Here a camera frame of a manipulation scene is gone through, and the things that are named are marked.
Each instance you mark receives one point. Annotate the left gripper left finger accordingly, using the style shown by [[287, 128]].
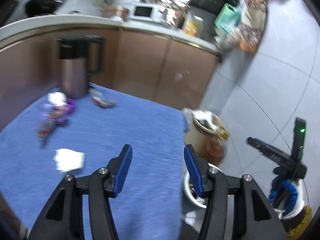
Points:
[[62, 215]]

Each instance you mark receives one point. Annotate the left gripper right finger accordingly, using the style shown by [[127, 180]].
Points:
[[254, 217]]

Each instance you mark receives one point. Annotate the white round trash bin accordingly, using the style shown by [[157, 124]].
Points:
[[194, 187]]

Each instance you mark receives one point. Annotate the beige full trash bucket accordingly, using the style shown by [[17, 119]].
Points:
[[203, 125]]

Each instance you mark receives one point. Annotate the right blue white gloved hand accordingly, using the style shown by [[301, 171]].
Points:
[[286, 194]]

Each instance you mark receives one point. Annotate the flat white paper napkin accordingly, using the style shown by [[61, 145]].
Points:
[[68, 160]]

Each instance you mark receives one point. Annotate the amber cooking oil bottle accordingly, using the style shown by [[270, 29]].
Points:
[[214, 147]]

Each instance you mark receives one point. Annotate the blue fuzzy towel mat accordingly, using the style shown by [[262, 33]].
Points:
[[148, 207]]

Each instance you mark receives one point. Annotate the white crumpled tissue ball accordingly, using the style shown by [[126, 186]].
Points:
[[57, 99]]

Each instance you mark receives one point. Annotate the silver red foil wrapper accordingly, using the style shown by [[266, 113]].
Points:
[[98, 99]]

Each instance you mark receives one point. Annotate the brown lower cabinets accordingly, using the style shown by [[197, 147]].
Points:
[[170, 69]]

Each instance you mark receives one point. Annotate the green hanging bag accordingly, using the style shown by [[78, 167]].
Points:
[[227, 19]]

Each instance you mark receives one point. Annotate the brown black electric kettle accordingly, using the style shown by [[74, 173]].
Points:
[[75, 68]]

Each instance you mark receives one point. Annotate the floral hanging apron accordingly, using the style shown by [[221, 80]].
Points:
[[252, 25]]

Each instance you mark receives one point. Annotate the yellow box on counter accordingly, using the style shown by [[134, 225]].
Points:
[[193, 26]]

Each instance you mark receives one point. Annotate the white microwave oven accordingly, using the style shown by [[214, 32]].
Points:
[[145, 12]]

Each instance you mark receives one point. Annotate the brown rice cooker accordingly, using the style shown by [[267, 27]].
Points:
[[110, 11]]

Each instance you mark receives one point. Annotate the black frying pan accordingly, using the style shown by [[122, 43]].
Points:
[[35, 8]]

